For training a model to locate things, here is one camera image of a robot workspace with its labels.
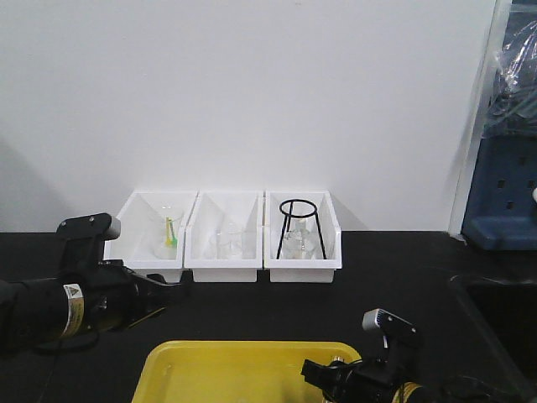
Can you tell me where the white storage bin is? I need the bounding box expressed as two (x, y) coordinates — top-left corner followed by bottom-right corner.
(104, 191), (198, 282)
(263, 191), (342, 283)
(184, 191), (264, 283)

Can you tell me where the black wire tripod stand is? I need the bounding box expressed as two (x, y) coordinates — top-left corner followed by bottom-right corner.
(276, 198), (327, 259)

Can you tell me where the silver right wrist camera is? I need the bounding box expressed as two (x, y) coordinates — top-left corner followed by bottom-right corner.
(362, 308), (423, 361)

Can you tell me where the middle white storage bin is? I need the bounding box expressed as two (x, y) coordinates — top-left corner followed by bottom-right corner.
(184, 191), (264, 283)

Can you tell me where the blue pegboard rack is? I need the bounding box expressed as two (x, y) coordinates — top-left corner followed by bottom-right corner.
(461, 1), (536, 251)

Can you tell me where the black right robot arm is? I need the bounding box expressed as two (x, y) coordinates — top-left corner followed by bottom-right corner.
(301, 359), (536, 402)

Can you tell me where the glass beaker with droppers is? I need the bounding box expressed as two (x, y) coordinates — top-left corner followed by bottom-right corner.
(154, 205), (184, 259)

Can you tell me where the yellow green plastic dropper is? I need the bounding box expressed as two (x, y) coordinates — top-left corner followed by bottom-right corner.
(164, 217), (177, 248)

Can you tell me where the yellow plastic tray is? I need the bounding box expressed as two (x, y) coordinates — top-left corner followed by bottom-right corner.
(133, 340), (360, 402)

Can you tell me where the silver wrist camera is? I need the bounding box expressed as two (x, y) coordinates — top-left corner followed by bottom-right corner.
(55, 212), (121, 268)
(362, 308), (423, 361)

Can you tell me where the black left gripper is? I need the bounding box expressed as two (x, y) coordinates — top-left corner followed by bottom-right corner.
(83, 259), (189, 332)

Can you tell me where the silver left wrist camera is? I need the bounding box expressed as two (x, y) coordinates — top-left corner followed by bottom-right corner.
(55, 212), (121, 268)

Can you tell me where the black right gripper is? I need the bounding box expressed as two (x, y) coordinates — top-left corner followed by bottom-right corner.
(300, 356), (415, 402)

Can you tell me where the left white storage bin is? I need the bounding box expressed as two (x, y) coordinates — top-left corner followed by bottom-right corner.
(104, 191), (198, 282)

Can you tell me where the clear glass beaker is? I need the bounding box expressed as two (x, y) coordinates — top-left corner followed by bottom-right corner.
(208, 222), (243, 260)

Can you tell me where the clear conical flask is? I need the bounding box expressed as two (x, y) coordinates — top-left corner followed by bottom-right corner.
(281, 218), (317, 259)

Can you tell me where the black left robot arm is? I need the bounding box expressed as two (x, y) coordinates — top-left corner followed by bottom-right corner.
(1, 259), (185, 357)

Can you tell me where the right white storage bin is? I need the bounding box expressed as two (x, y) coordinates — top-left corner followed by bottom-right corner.
(263, 191), (342, 283)

